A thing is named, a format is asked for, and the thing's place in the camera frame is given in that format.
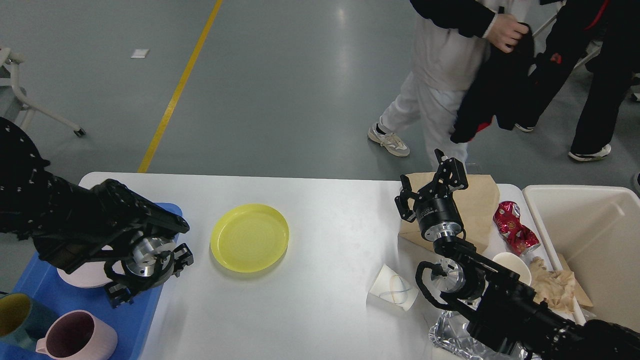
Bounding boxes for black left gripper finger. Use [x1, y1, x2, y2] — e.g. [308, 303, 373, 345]
[103, 282, 134, 309]
[170, 243, 194, 271]

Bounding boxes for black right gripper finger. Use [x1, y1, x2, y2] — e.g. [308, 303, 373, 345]
[395, 175, 416, 223]
[425, 149, 469, 197]

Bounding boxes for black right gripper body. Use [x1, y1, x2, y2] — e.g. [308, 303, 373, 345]
[414, 187, 466, 242]

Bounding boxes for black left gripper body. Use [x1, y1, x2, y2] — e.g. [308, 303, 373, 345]
[103, 236, 178, 293]

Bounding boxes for pink mug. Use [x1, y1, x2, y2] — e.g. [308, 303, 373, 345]
[35, 309, 118, 360]

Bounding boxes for yellow plastic plate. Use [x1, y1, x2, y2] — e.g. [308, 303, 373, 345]
[209, 203, 290, 274]

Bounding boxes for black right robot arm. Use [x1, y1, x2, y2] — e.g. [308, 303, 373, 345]
[394, 149, 640, 360]

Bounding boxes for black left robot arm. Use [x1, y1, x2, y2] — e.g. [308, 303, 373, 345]
[0, 118, 194, 308]

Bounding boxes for pink plate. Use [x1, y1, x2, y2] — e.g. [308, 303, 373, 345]
[57, 261, 113, 289]

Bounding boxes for brown paper bag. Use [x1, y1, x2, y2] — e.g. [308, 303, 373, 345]
[398, 172, 499, 254]

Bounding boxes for blue plastic tray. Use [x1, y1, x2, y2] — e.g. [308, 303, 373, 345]
[0, 202, 184, 360]

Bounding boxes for flattened white paper cup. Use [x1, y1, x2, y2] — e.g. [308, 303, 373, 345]
[368, 264, 418, 312]

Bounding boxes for crushed red can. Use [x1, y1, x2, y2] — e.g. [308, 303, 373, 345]
[493, 201, 541, 257]

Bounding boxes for teal mug yellow inside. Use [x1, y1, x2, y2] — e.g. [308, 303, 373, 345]
[0, 292, 59, 353]

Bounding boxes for crumpled aluminium foil tray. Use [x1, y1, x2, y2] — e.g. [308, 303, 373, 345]
[429, 311, 528, 360]

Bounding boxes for person in white trousers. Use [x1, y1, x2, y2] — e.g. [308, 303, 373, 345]
[367, 0, 533, 169]

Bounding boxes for crumpled brown paper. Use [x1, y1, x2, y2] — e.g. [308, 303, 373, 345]
[528, 256, 594, 314]

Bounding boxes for beige plastic bin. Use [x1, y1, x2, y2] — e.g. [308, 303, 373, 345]
[522, 185, 640, 331]

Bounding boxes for person in black trousers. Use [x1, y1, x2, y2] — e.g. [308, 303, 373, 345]
[515, 0, 639, 162]

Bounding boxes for white folding table frame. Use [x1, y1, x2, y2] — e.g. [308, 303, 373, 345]
[0, 46, 86, 138]

